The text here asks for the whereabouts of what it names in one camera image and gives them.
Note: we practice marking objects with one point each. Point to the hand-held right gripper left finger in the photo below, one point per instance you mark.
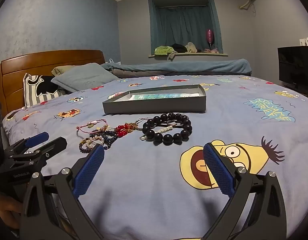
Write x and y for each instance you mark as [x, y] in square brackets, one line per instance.
[90, 170]

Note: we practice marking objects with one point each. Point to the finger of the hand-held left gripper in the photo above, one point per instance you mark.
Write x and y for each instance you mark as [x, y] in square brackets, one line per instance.
[53, 146]
[38, 138]

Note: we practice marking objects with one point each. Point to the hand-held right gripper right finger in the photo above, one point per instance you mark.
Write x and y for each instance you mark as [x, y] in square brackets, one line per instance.
[219, 172]

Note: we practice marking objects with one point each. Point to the grey cardboard box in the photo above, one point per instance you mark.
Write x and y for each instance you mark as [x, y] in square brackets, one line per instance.
[154, 107]

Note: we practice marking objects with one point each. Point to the person's left hand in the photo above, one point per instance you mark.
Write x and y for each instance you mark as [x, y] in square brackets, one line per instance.
[7, 207]

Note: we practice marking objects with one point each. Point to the striped black and white pillow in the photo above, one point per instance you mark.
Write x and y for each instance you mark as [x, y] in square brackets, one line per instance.
[31, 97]

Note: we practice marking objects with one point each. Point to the cartoon printed blue bed sheet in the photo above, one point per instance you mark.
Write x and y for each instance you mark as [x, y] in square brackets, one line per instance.
[231, 130]

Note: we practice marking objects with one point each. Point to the wooden headboard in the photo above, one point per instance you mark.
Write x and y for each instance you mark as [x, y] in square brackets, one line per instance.
[43, 65]

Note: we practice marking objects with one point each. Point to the grey-blue pillow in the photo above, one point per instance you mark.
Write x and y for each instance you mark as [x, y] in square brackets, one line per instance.
[86, 77]

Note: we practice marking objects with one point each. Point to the blue-green printed paper sheet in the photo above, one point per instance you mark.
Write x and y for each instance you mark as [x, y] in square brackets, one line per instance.
[169, 96]

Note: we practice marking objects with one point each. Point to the grey blanket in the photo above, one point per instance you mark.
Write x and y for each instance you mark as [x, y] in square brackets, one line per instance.
[133, 73]

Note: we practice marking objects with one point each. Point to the blue blanket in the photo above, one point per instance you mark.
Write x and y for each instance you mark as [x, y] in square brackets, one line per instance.
[194, 66]

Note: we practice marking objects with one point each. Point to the window sill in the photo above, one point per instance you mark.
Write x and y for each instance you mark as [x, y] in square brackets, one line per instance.
[194, 55]

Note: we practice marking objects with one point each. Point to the grey hanging cloth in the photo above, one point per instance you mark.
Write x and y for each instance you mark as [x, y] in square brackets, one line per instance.
[172, 55]

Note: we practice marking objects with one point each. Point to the beige cloth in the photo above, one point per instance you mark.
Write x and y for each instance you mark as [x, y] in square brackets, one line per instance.
[191, 47]

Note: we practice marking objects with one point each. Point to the black monitor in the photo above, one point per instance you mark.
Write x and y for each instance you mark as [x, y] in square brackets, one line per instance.
[294, 67]

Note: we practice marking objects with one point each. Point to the black cloth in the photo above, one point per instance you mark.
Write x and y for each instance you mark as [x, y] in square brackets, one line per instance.
[177, 47]

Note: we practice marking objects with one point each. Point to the green cloth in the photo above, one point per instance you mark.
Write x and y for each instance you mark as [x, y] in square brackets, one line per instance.
[162, 50]

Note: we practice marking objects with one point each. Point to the pink balloon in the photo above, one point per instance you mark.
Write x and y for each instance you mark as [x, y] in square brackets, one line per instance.
[209, 36]

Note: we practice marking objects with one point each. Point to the teal curtain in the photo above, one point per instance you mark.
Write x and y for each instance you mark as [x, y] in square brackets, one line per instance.
[184, 22]

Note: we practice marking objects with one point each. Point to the air conditioner pipe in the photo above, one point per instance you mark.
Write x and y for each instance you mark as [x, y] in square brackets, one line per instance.
[245, 5]

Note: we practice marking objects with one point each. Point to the white wall hook rack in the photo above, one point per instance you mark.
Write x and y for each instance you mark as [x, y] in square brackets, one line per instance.
[306, 42]

